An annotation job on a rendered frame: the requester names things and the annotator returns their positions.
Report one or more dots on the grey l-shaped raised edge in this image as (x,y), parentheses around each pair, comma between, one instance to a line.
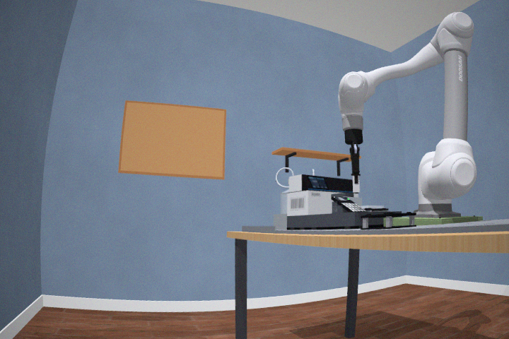
(260,229)

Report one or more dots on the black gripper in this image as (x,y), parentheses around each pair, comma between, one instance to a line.
(354,137)

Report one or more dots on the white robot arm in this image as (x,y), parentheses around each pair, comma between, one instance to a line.
(450,170)

